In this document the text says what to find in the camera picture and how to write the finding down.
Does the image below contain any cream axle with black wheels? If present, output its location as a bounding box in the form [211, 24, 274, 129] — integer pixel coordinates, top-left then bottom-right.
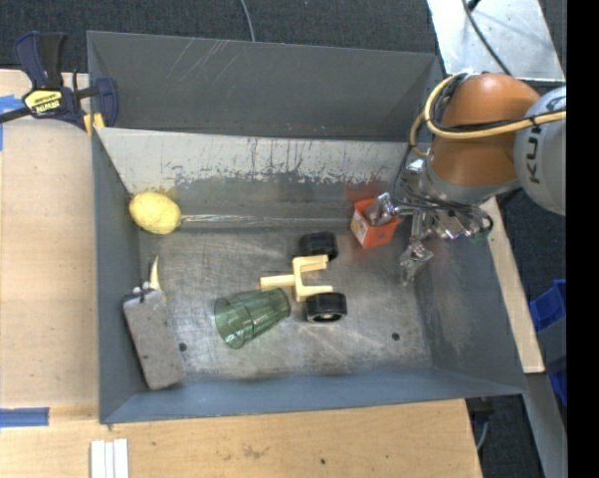
[259, 230, 349, 325]

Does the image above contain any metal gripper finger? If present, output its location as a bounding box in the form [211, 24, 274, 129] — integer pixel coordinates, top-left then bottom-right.
[398, 240, 436, 288]
[366, 191, 400, 228]

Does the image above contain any orange box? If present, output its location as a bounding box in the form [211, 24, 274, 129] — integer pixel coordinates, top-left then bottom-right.
[349, 197, 403, 251]

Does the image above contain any clear green cup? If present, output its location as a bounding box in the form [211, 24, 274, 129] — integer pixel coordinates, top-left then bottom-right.
[213, 287, 293, 351]

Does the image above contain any white curved piece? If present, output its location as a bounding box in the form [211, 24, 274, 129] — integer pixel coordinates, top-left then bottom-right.
[148, 255, 167, 302]

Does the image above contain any grey stone block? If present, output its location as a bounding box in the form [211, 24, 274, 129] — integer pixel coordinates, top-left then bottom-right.
[121, 288, 188, 392]

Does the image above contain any yellow lemon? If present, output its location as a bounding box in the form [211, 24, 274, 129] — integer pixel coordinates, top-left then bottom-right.
[127, 190, 183, 236]

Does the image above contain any grey metal bin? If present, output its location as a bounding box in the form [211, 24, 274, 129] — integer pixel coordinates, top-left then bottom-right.
[85, 30, 530, 425]

